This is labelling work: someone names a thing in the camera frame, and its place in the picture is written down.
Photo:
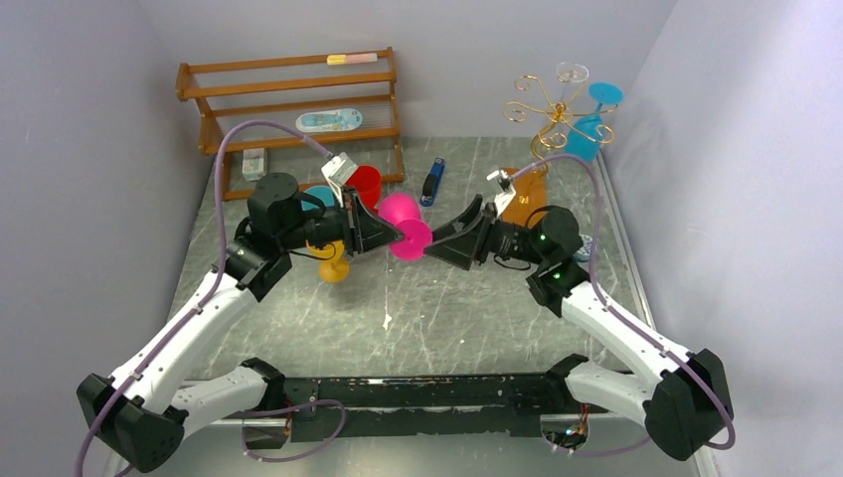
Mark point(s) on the yellow pink eraser bar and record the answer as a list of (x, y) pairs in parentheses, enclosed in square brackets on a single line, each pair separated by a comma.
[(351, 59)]

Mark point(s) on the teal plastic wine glass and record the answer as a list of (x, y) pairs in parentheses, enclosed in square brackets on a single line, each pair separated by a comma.
[(322, 192)]

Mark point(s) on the blue hanging wine glass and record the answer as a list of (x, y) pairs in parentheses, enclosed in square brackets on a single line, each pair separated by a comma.
[(589, 132)]

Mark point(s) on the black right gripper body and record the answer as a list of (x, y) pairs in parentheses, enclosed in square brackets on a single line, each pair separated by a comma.
[(483, 236)]

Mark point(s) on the small teal white box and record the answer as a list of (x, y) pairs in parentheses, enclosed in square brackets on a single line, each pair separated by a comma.
[(254, 164)]

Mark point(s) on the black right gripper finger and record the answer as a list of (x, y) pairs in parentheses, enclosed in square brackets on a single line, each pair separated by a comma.
[(460, 251), (464, 229)]

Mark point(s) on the clear wine glass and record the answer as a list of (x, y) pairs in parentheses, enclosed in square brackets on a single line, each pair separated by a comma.
[(572, 76)]

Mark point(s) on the yellow plastic wine glass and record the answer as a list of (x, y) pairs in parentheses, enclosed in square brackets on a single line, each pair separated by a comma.
[(334, 266)]

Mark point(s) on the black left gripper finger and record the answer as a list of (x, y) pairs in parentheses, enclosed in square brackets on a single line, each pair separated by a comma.
[(377, 234), (367, 219)]

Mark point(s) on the red plastic wine glass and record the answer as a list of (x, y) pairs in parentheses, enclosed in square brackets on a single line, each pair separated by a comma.
[(367, 180)]

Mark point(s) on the blue stapler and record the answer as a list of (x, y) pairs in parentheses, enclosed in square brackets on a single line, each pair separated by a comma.
[(432, 182)]

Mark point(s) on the pink plastic wine glass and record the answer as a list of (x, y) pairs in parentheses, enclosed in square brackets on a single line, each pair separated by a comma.
[(402, 211)]

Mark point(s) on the wooden shelf rack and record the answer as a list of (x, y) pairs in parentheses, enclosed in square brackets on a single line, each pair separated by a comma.
[(281, 89)]

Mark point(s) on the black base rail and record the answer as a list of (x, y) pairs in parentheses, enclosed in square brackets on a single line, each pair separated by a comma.
[(517, 405)]

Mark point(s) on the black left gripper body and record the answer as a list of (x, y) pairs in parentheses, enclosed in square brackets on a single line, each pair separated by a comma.
[(350, 223)]

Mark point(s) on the blue white oval package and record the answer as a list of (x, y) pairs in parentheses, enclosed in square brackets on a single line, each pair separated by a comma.
[(333, 120)]

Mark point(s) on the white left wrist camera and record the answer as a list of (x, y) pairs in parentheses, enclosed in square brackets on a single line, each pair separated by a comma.
[(337, 171)]

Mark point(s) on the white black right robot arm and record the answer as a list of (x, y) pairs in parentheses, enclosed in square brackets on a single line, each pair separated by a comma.
[(680, 398)]

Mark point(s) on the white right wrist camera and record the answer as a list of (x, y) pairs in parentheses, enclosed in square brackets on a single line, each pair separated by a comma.
[(505, 192)]

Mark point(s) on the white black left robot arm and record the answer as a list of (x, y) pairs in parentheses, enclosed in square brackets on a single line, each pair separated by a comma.
[(142, 411)]

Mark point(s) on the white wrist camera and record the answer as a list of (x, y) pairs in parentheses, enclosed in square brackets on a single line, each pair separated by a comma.
[(505, 192), (337, 171)]

